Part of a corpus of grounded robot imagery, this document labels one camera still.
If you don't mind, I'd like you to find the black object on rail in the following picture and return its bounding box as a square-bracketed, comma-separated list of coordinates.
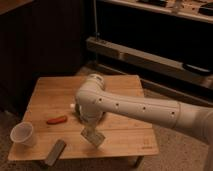
[182, 63, 213, 76]

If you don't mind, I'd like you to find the long metal rail shelf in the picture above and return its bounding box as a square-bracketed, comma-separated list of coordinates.
[86, 37, 213, 90]

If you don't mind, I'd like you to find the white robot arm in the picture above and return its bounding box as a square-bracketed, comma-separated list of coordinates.
[75, 74, 213, 171]

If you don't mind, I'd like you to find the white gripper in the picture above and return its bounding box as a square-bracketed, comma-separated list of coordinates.
[80, 112, 102, 128]

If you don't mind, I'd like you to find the wooden table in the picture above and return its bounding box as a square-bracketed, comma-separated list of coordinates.
[8, 76, 159, 161]

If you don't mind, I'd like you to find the orange carrot toy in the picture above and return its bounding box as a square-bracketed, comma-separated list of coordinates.
[46, 116, 67, 125]

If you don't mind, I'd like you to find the upper wooden shelf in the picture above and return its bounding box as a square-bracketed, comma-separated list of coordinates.
[101, 0, 213, 24]

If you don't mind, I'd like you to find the metal table leg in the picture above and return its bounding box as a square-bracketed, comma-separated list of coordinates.
[133, 156, 144, 168]

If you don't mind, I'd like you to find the grey rectangular block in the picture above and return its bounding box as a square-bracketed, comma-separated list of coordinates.
[44, 140, 66, 166]

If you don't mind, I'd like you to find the white sponge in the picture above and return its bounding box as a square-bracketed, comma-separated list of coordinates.
[81, 127, 105, 147]

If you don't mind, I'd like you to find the vertical metal pole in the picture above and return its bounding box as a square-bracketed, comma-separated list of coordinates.
[93, 0, 99, 41]

